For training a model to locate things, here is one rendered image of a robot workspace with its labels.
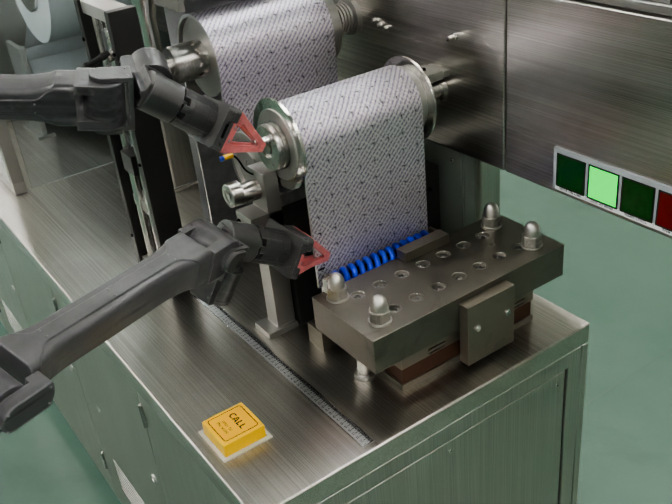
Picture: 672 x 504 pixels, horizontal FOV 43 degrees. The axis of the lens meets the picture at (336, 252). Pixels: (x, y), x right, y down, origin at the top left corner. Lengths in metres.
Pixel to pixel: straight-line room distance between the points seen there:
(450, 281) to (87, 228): 0.94
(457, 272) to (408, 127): 0.25
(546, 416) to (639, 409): 1.21
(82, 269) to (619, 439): 1.58
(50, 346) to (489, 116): 0.79
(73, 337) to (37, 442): 1.87
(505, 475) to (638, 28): 0.77
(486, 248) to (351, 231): 0.23
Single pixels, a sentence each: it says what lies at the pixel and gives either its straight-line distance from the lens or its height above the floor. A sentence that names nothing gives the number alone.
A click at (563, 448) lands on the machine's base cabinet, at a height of 0.64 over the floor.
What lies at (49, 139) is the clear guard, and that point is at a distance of 2.23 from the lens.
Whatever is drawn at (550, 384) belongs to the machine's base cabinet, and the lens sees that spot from 1.49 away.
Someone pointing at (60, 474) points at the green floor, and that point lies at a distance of 2.72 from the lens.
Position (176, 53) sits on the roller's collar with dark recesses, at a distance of 1.46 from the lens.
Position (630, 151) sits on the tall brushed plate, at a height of 1.25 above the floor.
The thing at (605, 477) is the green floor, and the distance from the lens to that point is 2.50.
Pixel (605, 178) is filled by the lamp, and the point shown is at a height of 1.20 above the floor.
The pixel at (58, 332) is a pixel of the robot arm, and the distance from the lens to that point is 1.00.
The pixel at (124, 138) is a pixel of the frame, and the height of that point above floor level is 1.19.
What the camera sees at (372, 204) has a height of 1.12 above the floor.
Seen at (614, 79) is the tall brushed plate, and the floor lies 1.35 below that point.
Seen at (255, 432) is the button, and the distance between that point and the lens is 1.27.
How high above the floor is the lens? 1.75
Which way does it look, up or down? 30 degrees down
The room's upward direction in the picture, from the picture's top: 6 degrees counter-clockwise
